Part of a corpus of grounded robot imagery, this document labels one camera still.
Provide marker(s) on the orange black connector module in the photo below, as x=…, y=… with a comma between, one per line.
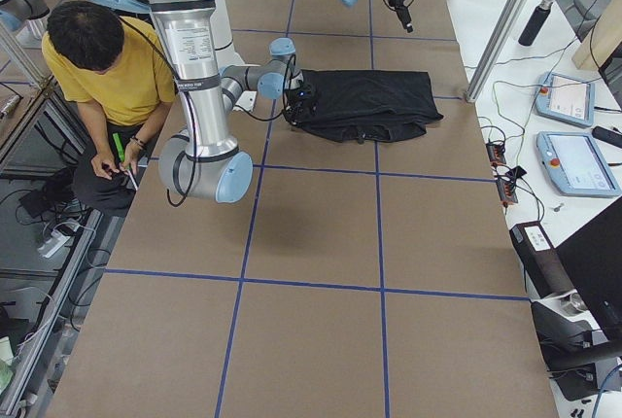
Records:
x=495, y=154

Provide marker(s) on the far blue teach pendant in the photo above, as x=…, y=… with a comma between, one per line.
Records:
x=566, y=99

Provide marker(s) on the aluminium frame post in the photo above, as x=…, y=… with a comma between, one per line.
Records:
x=489, y=58

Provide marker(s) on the black graphic t-shirt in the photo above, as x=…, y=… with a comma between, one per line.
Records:
x=369, y=105

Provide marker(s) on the black box device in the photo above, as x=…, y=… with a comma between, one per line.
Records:
x=544, y=274

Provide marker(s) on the blue teach pendant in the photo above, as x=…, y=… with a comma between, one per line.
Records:
x=566, y=99
x=575, y=165

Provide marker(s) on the near blue teach pendant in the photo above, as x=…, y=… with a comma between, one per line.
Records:
x=575, y=165

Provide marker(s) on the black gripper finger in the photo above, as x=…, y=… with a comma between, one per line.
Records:
x=405, y=19

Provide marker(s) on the black cylinder bottle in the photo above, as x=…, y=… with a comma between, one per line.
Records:
x=535, y=23

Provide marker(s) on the person in yellow shirt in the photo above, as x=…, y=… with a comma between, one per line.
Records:
x=112, y=68

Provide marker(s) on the black monitor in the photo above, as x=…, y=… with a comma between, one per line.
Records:
x=592, y=259

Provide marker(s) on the white power strip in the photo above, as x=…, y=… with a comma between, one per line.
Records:
x=60, y=235

